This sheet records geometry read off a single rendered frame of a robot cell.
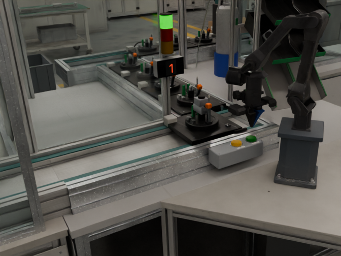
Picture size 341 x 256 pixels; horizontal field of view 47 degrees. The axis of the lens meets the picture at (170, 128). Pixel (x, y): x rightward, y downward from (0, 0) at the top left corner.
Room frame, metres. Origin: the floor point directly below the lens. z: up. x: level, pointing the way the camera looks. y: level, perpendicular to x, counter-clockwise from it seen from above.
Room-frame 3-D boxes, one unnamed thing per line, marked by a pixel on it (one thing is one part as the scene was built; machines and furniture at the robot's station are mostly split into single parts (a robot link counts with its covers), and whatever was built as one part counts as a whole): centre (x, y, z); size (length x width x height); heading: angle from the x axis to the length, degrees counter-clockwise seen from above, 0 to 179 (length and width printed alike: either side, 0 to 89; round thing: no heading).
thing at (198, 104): (1.52, -0.13, 1.06); 0.08 x 0.04 x 0.07; 28
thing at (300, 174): (1.25, -0.46, 0.96); 0.15 x 0.15 x 0.20; 69
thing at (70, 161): (1.44, 0.05, 0.91); 0.84 x 0.28 x 0.10; 118
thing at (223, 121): (1.51, -0.13, 0.96); 0.24 x 0.24 x 0.02; 28
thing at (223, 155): (1.32, -0.25, 0.93); 0.21 x 0.07 x 0.06; 118
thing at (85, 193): (1.29, -0.05, 0.91); 0.89 x 0.06 x 0.11; 118
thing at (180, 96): (1.78, -0.10, 1.01); 0.24 x 0.24 x 0.13; 28
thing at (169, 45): (1.57, 0.00, 1.28); 0.05 x 0.05 x 0.05
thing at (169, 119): (1.55, 0.00, 0.97); 0.05 x 0.05 x 0.04; 28
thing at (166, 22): (1.57, 0.00, 1.38); 0.05 x 0.05 x 0.05
